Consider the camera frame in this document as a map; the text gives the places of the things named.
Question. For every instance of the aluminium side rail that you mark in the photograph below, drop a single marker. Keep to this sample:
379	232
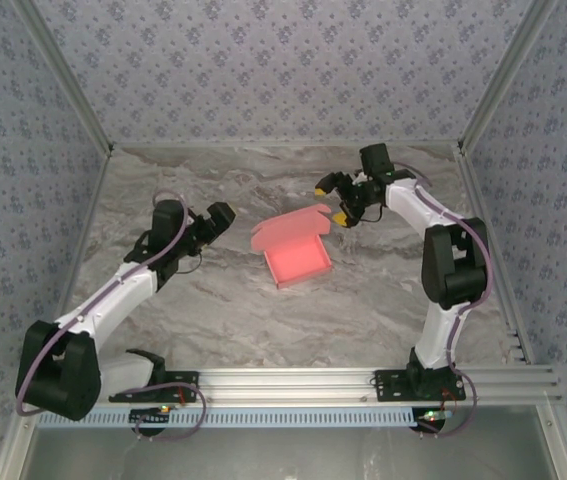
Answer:
493	250
80	260

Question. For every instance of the long aluminium mounting rail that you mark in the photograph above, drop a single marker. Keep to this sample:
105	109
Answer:
288	382

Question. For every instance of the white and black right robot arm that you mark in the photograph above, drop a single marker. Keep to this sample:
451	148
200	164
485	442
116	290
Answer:
403	210

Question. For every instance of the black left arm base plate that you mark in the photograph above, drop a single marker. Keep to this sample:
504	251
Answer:
183	382

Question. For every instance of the small left electronics board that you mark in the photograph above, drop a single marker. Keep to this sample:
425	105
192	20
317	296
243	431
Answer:
150	416

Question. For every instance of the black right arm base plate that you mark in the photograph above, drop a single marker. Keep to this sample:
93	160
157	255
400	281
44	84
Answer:
390	387

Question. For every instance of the aluminium frame post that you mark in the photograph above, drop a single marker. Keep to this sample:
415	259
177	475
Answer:
68	80
508	75

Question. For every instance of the grey metal panel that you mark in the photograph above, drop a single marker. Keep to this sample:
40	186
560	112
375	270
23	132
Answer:
288	455

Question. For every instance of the small right electronics board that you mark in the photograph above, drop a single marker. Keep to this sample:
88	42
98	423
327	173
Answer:
433	417

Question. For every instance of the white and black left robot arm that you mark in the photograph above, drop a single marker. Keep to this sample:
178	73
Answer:
123	306

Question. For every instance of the small electronics board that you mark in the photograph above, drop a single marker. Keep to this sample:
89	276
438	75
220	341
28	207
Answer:
150	416
433	417

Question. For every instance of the pink paper box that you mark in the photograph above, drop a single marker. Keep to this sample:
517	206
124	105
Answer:
298	260

